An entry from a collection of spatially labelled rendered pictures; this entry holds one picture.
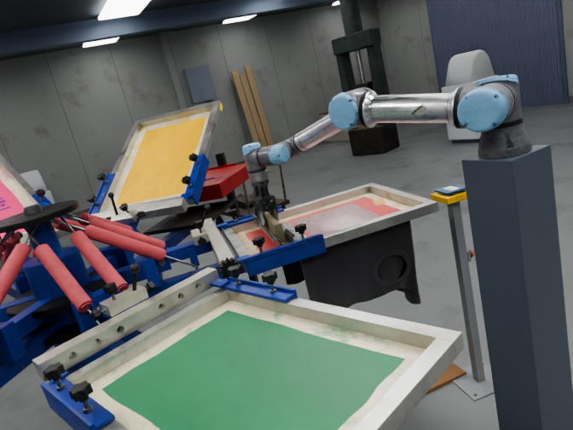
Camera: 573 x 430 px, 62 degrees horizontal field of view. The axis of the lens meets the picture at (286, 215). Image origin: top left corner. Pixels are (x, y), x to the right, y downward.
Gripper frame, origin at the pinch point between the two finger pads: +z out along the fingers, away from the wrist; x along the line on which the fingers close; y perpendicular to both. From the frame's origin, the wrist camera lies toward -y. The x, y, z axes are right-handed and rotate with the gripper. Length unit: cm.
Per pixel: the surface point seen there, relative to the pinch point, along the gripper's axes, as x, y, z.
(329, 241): 15.0, 29.2, 3.9
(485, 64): 477, -480, -13
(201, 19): 90, -678, -193
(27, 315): -92, 20, -1
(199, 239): -29.4, 9.9, -6.2
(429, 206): 57, 29, 3
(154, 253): -47.0, 8.8, -5.6
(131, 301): -54, 50, -5
